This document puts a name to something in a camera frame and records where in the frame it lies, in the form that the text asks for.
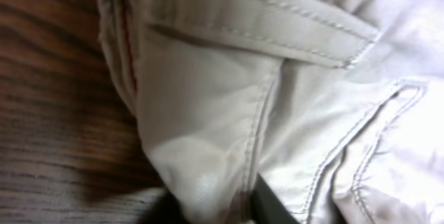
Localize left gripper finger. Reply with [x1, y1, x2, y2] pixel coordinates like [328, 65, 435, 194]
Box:
[250, 175, 300, 224]

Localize beige cotton shorts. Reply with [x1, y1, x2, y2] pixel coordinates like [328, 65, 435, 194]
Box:
[97, 0, 443, 223]

